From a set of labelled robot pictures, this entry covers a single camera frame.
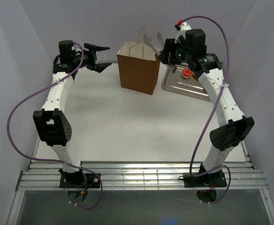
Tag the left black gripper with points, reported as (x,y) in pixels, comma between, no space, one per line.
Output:
(99,68)

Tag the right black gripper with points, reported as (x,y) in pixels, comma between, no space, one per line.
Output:
(169,47)

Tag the red strawberry tart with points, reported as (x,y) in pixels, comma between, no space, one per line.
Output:
(187,74)

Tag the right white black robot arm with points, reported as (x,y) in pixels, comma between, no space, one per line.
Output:
(234,126)

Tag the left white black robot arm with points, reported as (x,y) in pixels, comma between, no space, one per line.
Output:
(51,123)

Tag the brown paper bag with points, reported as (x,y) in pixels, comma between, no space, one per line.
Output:
(138,65)

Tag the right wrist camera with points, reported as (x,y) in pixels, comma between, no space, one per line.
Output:
(182,27)

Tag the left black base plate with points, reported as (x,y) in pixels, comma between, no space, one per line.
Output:
(90,179)

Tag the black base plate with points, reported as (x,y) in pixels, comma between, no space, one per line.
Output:
(191,181)
(90,179)

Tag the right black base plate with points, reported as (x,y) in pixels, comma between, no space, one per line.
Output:
(191,181)

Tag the aluminium rail frame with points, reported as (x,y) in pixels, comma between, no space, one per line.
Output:
(138,176)

